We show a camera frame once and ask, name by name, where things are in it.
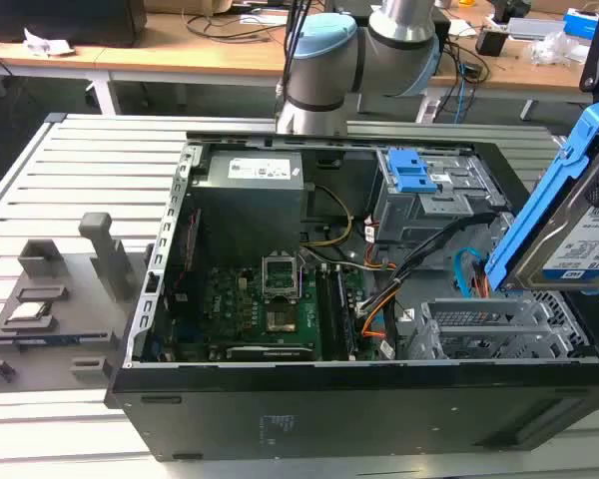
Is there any hard disk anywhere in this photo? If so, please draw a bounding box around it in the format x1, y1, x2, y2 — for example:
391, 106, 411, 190
483, 92, 599, 295

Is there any metal disk bay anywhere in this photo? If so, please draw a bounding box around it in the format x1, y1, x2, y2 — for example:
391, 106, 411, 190
408, 296, 590, 361

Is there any RAM slot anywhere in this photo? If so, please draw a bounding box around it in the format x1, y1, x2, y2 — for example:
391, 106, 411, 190
316, 265, 356, 361

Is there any blue white cardboard box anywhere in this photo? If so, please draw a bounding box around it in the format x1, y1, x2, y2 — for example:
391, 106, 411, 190
562, 7, 599, 40

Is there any crumpled clear plastic bag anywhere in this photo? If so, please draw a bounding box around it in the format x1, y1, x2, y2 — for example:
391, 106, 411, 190
527, 30, 588, 65

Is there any small black cube device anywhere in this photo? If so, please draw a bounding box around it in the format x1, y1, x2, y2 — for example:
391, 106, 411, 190
474, 27, 508, 57

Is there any blue drive bay latch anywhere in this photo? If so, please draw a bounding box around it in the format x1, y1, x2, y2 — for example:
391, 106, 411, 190
386, 147, 438, 195

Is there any grey metal drive cage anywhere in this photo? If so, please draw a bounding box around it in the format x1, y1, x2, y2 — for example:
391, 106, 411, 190
370, 147, 510, 245

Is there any wooden desk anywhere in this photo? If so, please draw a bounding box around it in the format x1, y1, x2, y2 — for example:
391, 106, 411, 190
0, 9, 599, 92

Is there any grey power supply unit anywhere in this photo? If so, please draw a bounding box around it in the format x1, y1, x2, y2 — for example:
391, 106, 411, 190
199, 151, 308, 250

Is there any CPU socket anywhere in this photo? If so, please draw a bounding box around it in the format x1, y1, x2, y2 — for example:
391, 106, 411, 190
261, 253, 300, 300

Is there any green motherboard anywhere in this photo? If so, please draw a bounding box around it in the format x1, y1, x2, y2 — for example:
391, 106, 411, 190
169, 263, 380, 362

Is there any black open PC case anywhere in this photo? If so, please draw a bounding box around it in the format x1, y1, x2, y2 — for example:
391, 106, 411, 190
103, 130, 599, 461

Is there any black box on desk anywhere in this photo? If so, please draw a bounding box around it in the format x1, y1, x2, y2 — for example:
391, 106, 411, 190
0, 0, 148, 49

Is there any white crumpled paper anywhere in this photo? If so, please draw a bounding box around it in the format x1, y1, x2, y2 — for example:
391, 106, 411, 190
22, 27, 76, 56

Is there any grey parts rack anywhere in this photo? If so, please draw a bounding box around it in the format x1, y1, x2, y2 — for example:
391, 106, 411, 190
0, 212, 151, 395

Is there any RAM stick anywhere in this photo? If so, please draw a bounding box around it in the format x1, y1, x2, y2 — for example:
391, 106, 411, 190
0, 334, 112, 347

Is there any silver CPU chip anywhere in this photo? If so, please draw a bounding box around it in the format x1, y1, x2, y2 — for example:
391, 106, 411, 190
7, 301, 51, 322

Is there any blue hanging cable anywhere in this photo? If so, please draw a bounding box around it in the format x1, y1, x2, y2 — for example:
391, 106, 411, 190
453, 62, 476, 124

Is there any blue SATA wire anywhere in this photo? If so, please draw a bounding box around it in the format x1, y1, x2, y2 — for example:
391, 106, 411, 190
453, 245, 495, 298

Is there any black sleeved power wire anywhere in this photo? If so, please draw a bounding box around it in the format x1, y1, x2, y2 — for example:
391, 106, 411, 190
356, 214, 500, 315

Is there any yellow black power wire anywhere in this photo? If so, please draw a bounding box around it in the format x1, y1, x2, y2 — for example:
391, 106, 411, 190
300, 184, 355, 247

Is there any orange SATA wire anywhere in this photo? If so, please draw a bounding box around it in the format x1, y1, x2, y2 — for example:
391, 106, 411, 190
360, 278, 490, 340

